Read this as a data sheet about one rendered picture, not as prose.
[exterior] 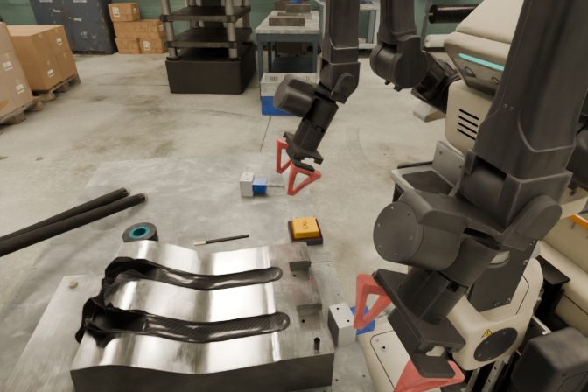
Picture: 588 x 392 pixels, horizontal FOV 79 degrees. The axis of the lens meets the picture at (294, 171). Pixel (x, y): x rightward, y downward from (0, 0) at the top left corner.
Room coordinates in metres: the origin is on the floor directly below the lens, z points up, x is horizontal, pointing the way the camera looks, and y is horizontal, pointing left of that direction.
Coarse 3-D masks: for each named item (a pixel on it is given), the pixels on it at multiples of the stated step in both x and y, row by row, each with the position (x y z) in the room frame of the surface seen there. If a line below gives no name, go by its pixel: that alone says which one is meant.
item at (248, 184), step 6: (246, 174) 0.95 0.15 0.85; (252, 174) 0.95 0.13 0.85; (240, 180) 0.91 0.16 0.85; (246, 180) 0.91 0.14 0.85; (252, 180) 0.92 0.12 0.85; (258, 180) 0.93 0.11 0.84; (264, 180) 0.93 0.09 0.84; (240, 186) 0.91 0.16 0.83; (246, 186) 0.91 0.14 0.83; (252, 186) 0.91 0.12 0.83; (258, 186) 0.91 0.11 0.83; (264, 186) 0.91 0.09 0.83; (270, 186) 0.92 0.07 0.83; (276, 186) 0.92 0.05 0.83; (282, 186) 0.92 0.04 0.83; (246, 192) 0.91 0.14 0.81; (252, 192) 0.91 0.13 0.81
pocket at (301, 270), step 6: (294, 264) 0.54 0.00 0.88; (300, 264) 0.54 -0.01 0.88; (306, 264) 0.54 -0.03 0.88; (294, 270) 0.54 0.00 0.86; (300, 270) 0.54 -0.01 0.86; (306, 270) 0.54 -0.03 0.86; (294, 276) 0.53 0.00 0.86; (300, 276) 0.52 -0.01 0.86; (306, 276) 0.52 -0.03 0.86; (312, 276) 0.51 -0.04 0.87
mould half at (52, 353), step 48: (96, 288) 0.49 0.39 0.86; (144, 288) 0.43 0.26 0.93; (240, 288) 0.47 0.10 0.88; (288, 288) 0.47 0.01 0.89; (48, 336) 0.39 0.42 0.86; (96, 336) 0.34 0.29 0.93; (144, 336) 0.35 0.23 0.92; (288, 336) 0.37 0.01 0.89; (48, 384) 0.31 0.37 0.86; (96, 384) 0.29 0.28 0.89; (144, 384) 0.30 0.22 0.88; (192, 384) 0.31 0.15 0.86; (240, 384) 0.32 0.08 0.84; (288, 384) 0.33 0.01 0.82
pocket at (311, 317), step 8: (304, 304) 0.43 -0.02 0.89; (312, 304) 0.43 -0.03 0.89; (320, 304) 0.43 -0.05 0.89; (304, 312) 0.43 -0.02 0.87; (312, 312) 0.43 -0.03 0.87; (320, 312) 0.43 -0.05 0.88; (304, 320) 0.42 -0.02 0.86; (312, 320) 0.42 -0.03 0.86; (320, 320) 0.41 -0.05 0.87; (304, 328) 0.40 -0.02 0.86; (312, 328) 0.40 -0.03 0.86; (320, 328) 0.40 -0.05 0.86
